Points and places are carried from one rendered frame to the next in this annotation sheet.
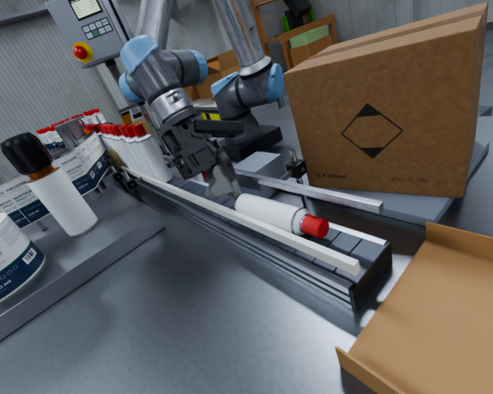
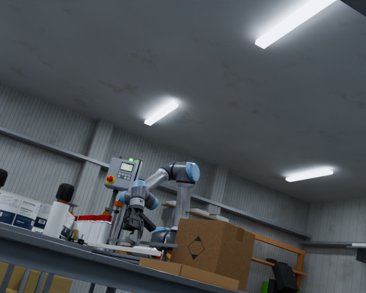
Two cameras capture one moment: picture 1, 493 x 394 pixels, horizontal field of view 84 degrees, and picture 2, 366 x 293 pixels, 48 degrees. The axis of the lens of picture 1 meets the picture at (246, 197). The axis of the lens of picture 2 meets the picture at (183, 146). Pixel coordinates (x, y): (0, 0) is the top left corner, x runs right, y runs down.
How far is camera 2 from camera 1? 1.54 m
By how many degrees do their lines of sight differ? 47
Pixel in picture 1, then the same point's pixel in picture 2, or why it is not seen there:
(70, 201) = (61, 219)
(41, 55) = (37, 177)
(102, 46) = (120, 182)
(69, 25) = (114, 168)
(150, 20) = (148, 182)
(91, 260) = (55, 239)
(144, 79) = (135, 190)
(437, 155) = (210, 261)
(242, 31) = (182, 210)
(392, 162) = (198, 262)
